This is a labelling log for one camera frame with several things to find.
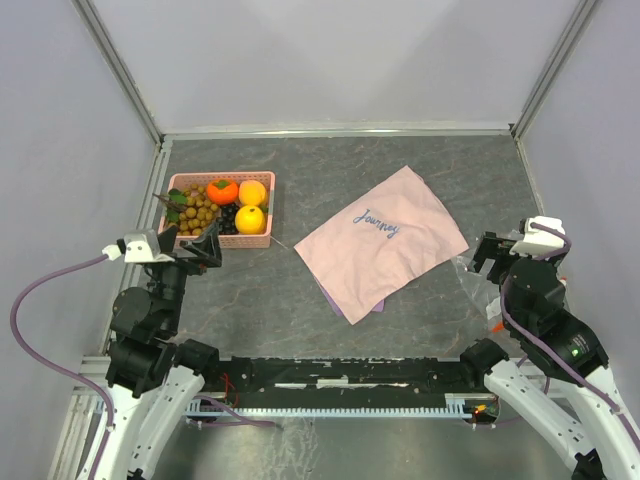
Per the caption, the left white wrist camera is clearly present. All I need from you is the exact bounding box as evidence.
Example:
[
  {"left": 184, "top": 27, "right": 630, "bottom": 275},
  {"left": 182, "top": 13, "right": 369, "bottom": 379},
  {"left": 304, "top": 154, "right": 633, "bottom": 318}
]
[{"left": 102, "top": 229, "right": 175, "bottom": 265}]

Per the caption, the yellow orange fruit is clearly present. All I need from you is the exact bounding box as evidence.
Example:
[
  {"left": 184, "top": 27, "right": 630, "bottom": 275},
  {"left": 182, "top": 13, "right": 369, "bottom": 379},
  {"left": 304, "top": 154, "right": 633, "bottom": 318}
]
[{"left": 234, "top": 205, "right": 267, "bottom": 235}]

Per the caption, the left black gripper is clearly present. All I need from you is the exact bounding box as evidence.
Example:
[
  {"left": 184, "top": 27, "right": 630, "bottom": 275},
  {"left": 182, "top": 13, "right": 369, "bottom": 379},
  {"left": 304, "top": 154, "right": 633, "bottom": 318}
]
[{"left": 150, "top": 220, "right": 223, "bottom": 332}]

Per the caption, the brown longan bunch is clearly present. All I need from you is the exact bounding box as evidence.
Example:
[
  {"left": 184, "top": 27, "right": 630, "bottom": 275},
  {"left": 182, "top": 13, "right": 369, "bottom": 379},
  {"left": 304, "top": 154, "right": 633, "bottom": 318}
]
[{"left": 154, "top": 182, "right": 218, "bottom": 239}]

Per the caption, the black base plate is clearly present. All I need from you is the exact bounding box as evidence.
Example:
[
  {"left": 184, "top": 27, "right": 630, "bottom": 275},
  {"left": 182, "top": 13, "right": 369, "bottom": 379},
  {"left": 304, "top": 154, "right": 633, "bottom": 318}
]
[{"left": 203, "top": 357, "right": 493, "bottom": 410}]

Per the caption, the pink cloth with lettering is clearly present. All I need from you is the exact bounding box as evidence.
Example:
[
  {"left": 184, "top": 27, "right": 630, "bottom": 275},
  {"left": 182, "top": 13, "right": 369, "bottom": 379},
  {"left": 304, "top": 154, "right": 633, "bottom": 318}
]
[{"left": 295, "top": 166, "right": 469, "bottom": 325}]

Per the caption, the yellow peach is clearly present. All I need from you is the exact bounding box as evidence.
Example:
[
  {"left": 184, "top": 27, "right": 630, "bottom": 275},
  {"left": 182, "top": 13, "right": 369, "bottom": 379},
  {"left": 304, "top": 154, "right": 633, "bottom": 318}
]
[{"left": 238, "top": 180, "right": 267, "bottom": 206}]

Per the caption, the purple cloth underneath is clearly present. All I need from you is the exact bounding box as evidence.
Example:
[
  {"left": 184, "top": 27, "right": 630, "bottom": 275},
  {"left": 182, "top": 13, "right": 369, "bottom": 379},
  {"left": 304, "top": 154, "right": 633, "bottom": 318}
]
[{"left": 317, "top": 282, "right": 385, "bottom": 317}]

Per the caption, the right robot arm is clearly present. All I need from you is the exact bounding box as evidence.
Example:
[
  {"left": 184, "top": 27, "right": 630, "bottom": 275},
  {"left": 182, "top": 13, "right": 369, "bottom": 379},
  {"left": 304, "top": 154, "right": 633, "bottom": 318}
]
[{"left": 458, "top": 222, "right": 639, "bottom": 479}]

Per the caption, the clear zip top bag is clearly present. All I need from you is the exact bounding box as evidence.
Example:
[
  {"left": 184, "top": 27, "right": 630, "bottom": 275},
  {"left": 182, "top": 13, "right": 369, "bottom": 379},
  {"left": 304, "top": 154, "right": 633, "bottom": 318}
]
[{"left": 451, "top": 256, "right": 504, "bottom": 334}]

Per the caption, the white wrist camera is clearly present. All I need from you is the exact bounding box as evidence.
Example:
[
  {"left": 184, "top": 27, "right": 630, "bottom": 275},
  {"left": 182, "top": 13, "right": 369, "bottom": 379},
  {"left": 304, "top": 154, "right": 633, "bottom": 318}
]
[
  {"left": 509, "top": 215, "right": 565, "bottom": 257},
  {"left": 102, "top": 229, "right": 175, "bottom": 265}
]

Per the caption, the orange persimmon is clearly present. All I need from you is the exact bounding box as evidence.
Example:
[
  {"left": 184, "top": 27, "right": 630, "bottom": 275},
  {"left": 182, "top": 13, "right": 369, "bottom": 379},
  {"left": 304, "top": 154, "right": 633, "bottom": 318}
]
[{"left": 206, "top": 179, "right": 239, "bottom": 206}]

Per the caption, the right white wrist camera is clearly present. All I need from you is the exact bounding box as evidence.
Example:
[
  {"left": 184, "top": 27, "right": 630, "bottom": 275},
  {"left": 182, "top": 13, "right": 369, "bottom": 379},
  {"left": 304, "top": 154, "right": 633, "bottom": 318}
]
[{"left": 509, "top": 215, "right": 565, "bottom": 257}]

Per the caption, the pink plastic basket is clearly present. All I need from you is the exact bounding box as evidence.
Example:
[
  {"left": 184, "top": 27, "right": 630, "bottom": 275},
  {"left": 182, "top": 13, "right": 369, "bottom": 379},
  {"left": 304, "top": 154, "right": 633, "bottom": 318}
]
[{"left": 158, "top": 171, "right": 276, "bottom": 249}]

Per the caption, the black grape bunch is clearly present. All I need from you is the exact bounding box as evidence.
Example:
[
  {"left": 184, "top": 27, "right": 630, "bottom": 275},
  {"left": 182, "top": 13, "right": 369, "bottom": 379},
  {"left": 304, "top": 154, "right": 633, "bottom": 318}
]
[{"left": 216, "top": 203, "right": 240, "bottom": 235}]

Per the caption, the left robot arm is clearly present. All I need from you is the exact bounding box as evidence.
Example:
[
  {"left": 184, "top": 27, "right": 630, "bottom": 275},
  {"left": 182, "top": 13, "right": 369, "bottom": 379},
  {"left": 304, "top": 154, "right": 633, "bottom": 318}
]
[{"left": 78, "top": 224, "right": 222, "bottom": 479}]

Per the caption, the light blue cable duct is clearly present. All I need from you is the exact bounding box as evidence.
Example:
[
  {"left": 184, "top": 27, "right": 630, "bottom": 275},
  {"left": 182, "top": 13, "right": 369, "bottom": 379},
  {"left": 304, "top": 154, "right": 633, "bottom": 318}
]
[{"left": 184, "top": 393, "right": 501, "bottom": 420}]

